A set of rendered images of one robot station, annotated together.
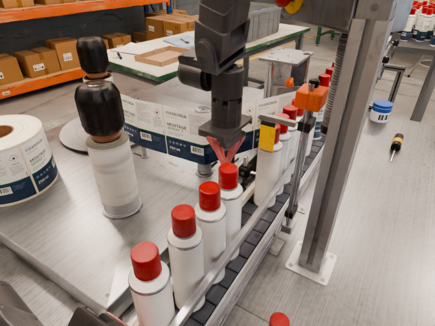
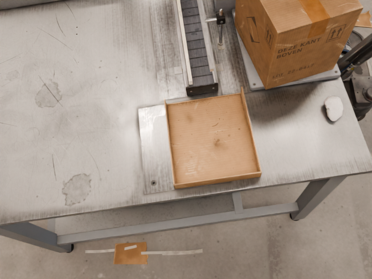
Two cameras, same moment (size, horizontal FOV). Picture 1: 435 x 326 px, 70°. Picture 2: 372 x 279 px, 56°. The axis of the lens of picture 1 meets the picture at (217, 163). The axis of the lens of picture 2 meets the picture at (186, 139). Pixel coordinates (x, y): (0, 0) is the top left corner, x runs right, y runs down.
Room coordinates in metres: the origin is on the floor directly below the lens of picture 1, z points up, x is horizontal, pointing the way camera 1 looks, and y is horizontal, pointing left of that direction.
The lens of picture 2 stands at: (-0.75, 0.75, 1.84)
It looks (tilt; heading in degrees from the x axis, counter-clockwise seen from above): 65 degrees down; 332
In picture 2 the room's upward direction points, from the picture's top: 12 degrees counter-clockwise
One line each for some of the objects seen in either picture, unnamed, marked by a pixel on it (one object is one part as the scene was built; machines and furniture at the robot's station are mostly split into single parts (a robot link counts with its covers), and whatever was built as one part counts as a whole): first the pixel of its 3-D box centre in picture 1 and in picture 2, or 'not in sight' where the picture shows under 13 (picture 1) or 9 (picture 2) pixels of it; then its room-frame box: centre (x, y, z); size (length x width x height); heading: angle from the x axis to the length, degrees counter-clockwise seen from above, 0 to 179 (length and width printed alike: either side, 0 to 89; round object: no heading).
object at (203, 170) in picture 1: (203, 142); not in sight; (0.69, 0.04, 0.97); 0.05 x 0.05 x 0.19
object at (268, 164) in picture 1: (268, 167); not in sight; (0.57, -0.11, 0.98); 0.05 x 0.05 x 0.20
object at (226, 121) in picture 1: (226, 113); not in sight; (0.54, -0.02, 1.13); 0.10 x 0.07 x 0.07; 148
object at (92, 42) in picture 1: (100, 86); not in sight; (0.94, 0.37, 1.04); 0.09 x 0.09 x 0.29
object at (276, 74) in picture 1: (283, 99); not in sight; (0.88, -0.20, 1.01); 0.14 x 0.13 x 0.26; 148
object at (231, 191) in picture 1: (227, 213); not in sight; (0.42, -0.02, 0.98); 0.05 x 0.05 x 0.20
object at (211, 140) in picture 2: not in sight; (210, 135); (-0.37, 0.47, 0.85); 0.30 x 0.26 x 0.04; 148
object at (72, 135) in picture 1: (109, 129); not in sight; (0.94, 0.37, 0.89); 0.31 x 0.31 x 0.01
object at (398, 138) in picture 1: (395, 148); not in sight; (0.88, -0.58, 0.84); 0.20 x 0.03 x 0.03; 147
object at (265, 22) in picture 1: (243, 21); not in sight; (2.85, -0.22, 0.91); 0.60 x 0.40 x 0.22; 143
